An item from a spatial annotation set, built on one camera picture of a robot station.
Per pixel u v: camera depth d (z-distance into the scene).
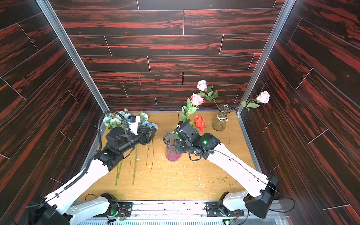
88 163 0.50
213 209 0.74
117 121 1.08
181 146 0.61
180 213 0.73
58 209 0.40
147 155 0.95
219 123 1.02
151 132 0.67
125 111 1.16
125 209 0.73
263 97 0.70
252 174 0.41
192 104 0.70
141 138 0.63
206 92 0.82
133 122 0.62
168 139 0.82
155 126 1.05
